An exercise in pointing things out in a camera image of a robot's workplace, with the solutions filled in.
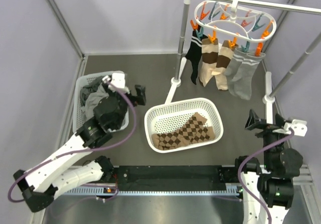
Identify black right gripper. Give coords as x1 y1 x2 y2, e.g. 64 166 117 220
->
245 107 292 169

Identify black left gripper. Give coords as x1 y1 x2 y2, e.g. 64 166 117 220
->
103 83 146 131

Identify black sock with white stripes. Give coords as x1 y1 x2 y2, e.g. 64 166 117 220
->
185 30 207 85

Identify orange peg holding grey sock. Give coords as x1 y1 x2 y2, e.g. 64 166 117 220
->
255 42 263 57

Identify teal peg holding grey sock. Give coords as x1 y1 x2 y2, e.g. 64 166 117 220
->
241 41 250 53

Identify teal clothes peg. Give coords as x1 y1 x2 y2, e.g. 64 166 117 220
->
195 27 204 40

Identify brown beige striped socks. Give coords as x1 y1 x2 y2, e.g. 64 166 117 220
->
199 38 219 87

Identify orange clothes peg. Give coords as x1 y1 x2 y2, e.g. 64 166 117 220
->
190 20 199 30

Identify yellow-orange peg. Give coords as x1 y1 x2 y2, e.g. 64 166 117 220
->
228 37 238 50
208 31 218 45

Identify white round clip hanger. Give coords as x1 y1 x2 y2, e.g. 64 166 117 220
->
193 0 277 53

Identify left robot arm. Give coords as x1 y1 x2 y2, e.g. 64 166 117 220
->
13 83 146 213

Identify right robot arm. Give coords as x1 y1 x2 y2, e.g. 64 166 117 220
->
234 109 307 223

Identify brown argyle socks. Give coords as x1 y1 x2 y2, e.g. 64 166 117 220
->
151 112 215 151

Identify white oval sock basket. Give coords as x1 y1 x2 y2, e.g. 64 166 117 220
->
144 98 224 154

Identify grey clothes pile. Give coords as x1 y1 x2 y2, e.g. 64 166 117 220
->
80 76 109 121

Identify white rectangular laundry basket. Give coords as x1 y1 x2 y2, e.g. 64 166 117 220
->
72 71 129 132

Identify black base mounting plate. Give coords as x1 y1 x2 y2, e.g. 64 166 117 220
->
99 165 239 191

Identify white drying rack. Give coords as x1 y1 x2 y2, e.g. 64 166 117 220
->
164 0 321 124

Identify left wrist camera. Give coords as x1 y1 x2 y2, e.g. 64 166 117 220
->
101 72 130 93

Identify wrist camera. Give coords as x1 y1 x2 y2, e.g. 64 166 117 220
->
101 72 130 93
284 119 307 137

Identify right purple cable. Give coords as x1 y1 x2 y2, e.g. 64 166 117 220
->
237 127 295 224

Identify purple cable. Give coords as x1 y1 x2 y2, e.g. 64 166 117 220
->
237 127 295 224
7 77 137 203

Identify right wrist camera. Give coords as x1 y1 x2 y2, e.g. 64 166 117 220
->
284 119 307 137

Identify grey slotted cable duct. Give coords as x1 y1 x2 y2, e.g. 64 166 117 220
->
64 185 240 196

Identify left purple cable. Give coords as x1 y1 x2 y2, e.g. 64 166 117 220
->
7 77 137 203

